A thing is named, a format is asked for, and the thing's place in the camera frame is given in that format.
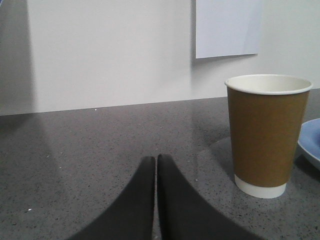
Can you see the brown paper cup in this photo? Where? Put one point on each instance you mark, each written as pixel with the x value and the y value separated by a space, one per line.
pixel 266 112

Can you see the light blue plate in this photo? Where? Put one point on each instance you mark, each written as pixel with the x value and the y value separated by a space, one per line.
pixel 309 141

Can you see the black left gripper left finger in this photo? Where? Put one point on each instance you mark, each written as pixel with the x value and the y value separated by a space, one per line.
pixel 131 215

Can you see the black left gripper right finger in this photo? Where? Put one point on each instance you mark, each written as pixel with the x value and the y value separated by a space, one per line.
pixel 184 214

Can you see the white paper sheet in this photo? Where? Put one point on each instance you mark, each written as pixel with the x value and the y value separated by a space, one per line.
pixel 227 28

